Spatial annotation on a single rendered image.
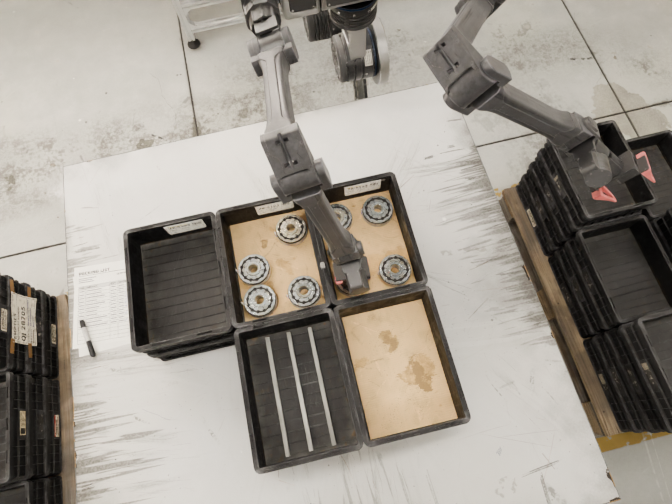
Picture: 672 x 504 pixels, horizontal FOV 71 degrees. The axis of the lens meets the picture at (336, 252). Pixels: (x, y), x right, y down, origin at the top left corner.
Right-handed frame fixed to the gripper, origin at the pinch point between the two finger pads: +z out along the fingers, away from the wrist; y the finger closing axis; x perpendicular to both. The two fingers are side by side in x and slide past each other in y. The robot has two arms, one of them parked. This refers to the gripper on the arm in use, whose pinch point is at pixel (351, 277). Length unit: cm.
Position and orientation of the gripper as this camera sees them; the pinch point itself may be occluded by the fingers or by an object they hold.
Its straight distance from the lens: 150.1
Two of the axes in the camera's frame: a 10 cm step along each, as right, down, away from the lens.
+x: -1.3, -9.3, 3.5
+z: 0.4, 3.5, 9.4
